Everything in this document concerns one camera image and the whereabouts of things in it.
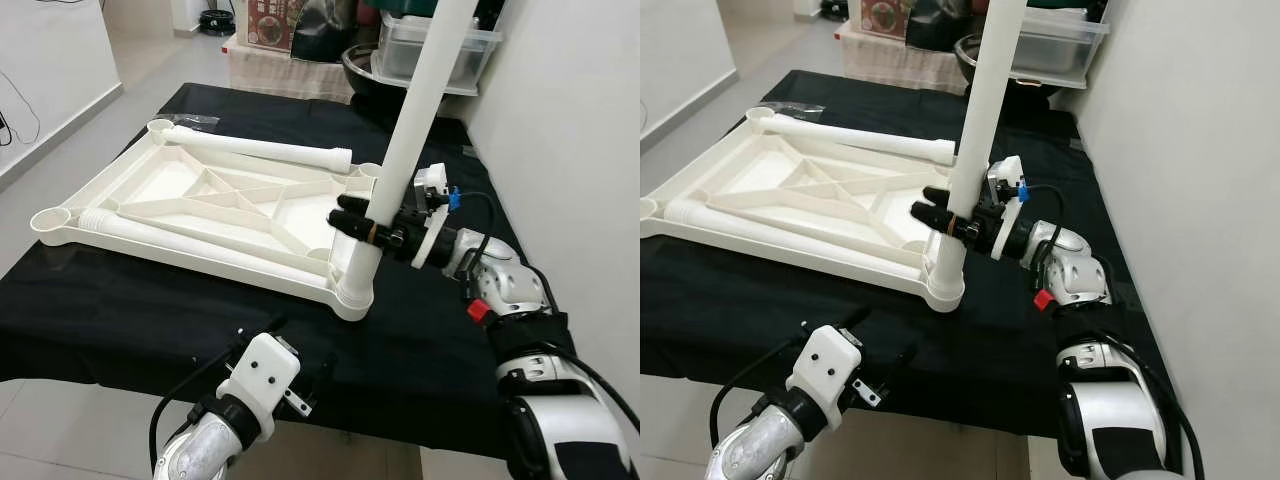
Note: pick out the clear plastic storage box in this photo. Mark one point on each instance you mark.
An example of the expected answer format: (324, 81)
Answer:
(395, 50)
(1060, 45)

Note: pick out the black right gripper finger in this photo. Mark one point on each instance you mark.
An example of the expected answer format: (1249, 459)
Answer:
(935, 216)
(352, 204)
(352, 226)
(938, 195)

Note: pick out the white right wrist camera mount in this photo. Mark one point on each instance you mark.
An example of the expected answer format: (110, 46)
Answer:
(1005, 175)
(432, 183)

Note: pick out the black bag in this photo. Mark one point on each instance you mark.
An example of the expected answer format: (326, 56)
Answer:
(325, 30)
(935, 22)

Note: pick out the black round floor device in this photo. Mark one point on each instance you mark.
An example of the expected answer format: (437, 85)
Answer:
(215, 20)
(832, 8)

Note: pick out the black wok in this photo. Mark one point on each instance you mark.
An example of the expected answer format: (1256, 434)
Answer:
(1040, 88)
(362, 80)

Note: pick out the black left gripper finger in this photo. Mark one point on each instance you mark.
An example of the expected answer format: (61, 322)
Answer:
(323, 374)
(850, 318)
(899, 367)
(264, 330)

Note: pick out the red printed box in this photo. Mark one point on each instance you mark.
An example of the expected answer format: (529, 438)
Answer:
(270, 25)
(880, 18)

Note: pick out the green pot lid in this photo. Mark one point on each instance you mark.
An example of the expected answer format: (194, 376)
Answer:
(405, 6)
(1060, 4)

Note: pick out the beige patterned cloth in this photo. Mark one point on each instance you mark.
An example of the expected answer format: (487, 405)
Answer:
(890, 58)
(280, 72)

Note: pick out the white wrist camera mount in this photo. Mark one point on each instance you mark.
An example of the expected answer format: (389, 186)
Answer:
(828, 365)
(432, 183)
(1005, 175)
(262, 372)

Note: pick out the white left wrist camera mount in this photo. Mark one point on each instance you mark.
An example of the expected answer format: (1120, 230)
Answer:
(828, 365)
(262, 372)

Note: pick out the clear tape strip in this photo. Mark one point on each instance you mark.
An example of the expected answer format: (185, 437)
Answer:
(800, 107)
(195, 120)

